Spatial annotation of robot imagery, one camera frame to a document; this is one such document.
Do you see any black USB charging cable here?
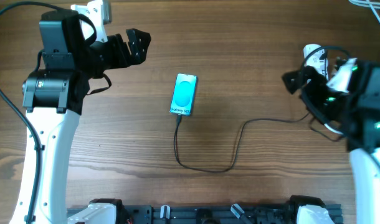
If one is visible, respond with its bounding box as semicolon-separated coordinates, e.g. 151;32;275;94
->
173;50;330;174

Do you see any blue Galaxy smartphone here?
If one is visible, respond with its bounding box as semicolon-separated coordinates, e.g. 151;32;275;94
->
169;73;197;116

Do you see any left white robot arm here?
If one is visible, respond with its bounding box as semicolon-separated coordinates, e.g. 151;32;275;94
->
11;9;151;223

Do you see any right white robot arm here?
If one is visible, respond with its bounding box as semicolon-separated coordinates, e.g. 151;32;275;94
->
282;58;380;223

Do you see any white power strip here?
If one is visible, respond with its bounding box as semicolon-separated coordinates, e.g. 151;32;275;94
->
303;44;329;80

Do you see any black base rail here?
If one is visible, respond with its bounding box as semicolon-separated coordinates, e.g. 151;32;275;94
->
65;203;343;224

